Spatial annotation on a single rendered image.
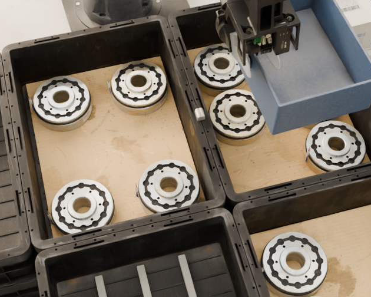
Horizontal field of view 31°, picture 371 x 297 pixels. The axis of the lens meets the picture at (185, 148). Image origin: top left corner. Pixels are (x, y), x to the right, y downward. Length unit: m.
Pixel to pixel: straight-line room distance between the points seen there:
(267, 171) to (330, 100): 0.29
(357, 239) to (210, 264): 0.25
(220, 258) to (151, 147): 0.24
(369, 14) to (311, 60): 0.48
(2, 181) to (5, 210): 0.06
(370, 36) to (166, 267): 0.71
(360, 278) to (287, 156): 0.24
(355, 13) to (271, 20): 0.71
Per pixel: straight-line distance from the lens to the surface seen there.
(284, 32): 0.79
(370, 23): 1.46
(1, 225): 1.15
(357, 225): 1.14
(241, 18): 0.79
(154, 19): 1.22
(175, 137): 1.19
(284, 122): 0.90
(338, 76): 0.99
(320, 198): 1.07
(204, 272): 1.08
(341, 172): 1.06
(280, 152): 1.18
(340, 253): 1.12
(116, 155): 1.17
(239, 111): 1.20
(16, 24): 1.56
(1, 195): 1.17
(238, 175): 1.15
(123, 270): 1.08
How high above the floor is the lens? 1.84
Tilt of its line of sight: 59 degrees down
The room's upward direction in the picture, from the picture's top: straight up
